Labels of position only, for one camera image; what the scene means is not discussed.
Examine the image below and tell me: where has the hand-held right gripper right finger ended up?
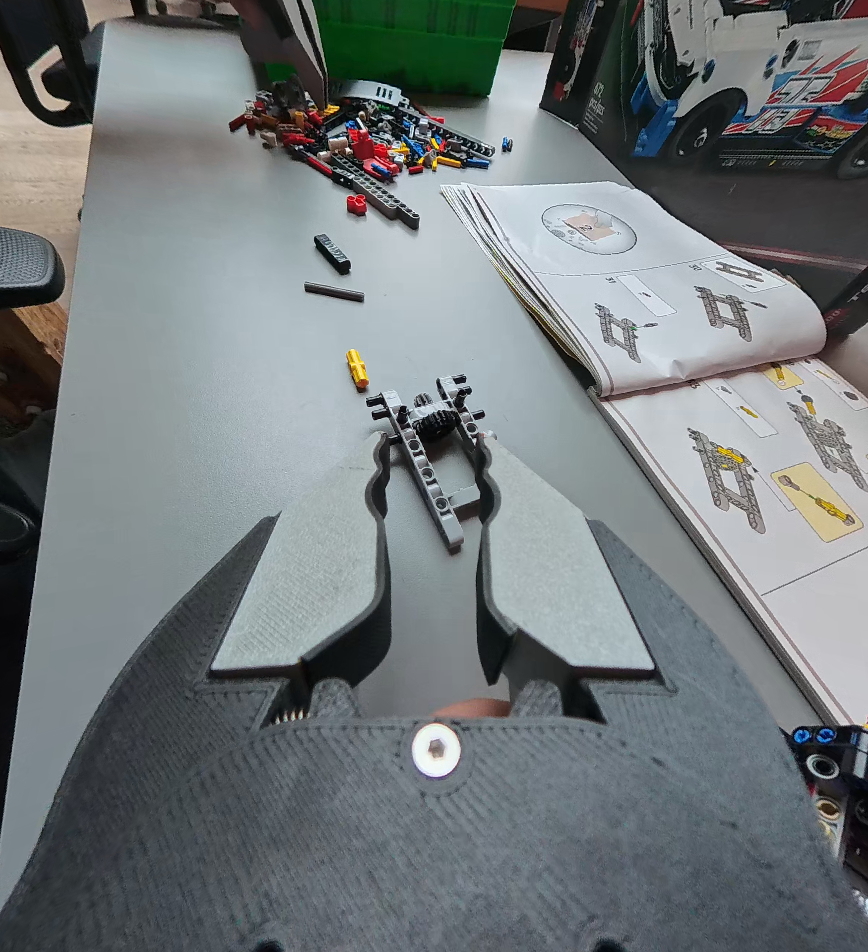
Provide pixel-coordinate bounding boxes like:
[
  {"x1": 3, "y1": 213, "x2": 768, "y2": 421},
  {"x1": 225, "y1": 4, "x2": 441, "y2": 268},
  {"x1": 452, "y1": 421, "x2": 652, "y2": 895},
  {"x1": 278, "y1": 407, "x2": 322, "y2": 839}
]
[{"x1": 475, "y1": 431, "x2": 658, "y2": 689}]

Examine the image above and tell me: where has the long dark grey lego beam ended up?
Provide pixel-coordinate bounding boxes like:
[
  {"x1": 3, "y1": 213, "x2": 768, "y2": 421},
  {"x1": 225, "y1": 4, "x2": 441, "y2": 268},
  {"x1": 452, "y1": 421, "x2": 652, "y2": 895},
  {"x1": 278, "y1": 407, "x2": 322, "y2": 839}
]
[{"x1": 330, "y1": 167, "x2": 421, "y2": 230}]

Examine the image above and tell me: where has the green plastic bin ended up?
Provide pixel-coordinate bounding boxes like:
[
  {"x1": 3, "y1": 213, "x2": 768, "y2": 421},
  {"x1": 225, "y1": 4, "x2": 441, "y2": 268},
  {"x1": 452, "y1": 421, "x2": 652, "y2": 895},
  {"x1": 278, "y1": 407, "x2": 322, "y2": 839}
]
[{"x1": 266, "y1": 0, "x2": 517, "y2": 98}]

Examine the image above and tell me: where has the grey lego frame assembly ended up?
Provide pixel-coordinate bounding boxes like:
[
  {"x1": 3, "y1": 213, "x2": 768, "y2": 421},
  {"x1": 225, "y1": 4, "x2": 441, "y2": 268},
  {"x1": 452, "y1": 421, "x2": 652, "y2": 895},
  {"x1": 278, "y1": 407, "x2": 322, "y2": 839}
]
[{"x1": 366, "y1": 374, "x2": 489, "y2": 553}]

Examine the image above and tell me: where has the black office chair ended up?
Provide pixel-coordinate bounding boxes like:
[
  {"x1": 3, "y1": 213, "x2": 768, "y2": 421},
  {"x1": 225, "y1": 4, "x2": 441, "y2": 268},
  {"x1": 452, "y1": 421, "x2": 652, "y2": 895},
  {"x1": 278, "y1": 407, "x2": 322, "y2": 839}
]
[{"x1": 0, "y1": 0, "x2": 145, "y2": 127}]

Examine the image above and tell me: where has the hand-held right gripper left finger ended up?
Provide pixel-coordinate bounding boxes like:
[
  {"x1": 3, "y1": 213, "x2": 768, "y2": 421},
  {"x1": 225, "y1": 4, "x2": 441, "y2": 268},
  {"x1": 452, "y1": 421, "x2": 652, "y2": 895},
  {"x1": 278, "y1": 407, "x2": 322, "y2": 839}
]
[{"x1": 209, "y1": 431, "x2": 394, "y2": 689}]

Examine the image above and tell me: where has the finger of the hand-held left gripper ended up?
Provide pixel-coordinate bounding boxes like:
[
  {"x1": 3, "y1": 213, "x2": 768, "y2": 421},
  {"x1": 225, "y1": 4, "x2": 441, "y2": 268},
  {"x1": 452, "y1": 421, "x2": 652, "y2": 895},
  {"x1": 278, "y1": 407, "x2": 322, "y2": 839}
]
[
  {"x1": 284, "y1": 0, "x2": 329, "y2": 104},
  {"x1": 237, "y1": 0, "x2": 310, "y2": 83}
]

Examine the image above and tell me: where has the pile of lego pieces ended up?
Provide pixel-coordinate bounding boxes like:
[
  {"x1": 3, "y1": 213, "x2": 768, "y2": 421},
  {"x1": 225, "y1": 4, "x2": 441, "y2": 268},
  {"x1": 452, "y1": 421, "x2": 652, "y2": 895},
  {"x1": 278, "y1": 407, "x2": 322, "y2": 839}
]
[{"x1": 228, "y1": 78, "x2": 496, "y2": 198}]

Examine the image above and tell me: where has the black chair armrest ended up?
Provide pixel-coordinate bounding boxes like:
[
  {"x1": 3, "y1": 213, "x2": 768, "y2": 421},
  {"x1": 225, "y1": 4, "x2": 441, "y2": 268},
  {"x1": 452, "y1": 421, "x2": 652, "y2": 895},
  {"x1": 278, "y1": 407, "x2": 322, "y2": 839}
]
[{"x1": 0, "y1": 222, "x2": 65, "y2": 315}]

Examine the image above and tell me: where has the lego set box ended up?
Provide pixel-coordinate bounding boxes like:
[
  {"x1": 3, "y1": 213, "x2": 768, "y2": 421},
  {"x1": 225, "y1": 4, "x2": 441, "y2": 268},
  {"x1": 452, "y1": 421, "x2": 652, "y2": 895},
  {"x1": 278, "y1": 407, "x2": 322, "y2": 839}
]
[{"x1": 540, "y1": 0, "x2": 868, "y2": 343}]

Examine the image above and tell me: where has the lego instruction booklet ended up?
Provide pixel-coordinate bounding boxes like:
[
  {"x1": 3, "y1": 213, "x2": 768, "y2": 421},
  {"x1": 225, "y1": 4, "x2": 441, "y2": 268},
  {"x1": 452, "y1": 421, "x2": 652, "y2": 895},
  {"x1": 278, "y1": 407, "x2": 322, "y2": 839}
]
[{"x1": 440, "y1": 180, "x2": 868, "y2": 726}]

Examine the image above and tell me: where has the black lego car assembly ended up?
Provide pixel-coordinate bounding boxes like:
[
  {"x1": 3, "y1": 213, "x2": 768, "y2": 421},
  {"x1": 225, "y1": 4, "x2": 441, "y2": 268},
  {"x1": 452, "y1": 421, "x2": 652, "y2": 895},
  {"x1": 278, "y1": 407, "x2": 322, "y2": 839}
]
[{"x1": 787, "y1": 710, "x2": 868, "y2": 946}]

